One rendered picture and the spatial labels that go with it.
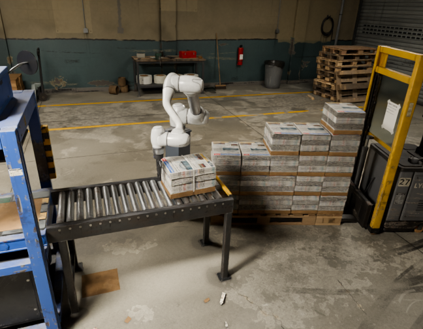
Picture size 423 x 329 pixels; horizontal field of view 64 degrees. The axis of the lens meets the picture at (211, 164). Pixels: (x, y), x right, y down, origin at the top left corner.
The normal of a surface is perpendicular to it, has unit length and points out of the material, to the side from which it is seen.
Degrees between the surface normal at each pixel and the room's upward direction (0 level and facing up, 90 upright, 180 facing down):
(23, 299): 90
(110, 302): 0
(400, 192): 90
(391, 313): 0
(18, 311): 90
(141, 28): 90
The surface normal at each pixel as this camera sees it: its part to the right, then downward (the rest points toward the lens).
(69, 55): 0.33, 0.41
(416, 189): 0.04, 0.43
